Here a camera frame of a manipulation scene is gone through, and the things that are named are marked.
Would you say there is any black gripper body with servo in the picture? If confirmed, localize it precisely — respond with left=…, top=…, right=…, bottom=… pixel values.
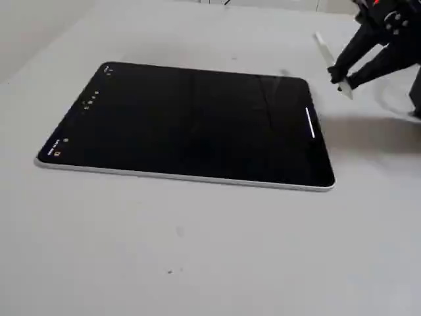
left=351, top=0, right=421, bottom=45

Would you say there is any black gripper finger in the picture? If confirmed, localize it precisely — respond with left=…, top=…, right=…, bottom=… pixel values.
left=346, top=42, right=421, bottom=90
left=327, top=26, right=386, bottom=84

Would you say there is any white stylus pencil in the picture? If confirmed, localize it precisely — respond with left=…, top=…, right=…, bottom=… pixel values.
left=314, top=32, right=354, bottom=100

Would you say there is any black-screen silver tablet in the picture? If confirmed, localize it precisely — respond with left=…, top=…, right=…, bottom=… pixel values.
left=34, top=61, right=337, bottom=193

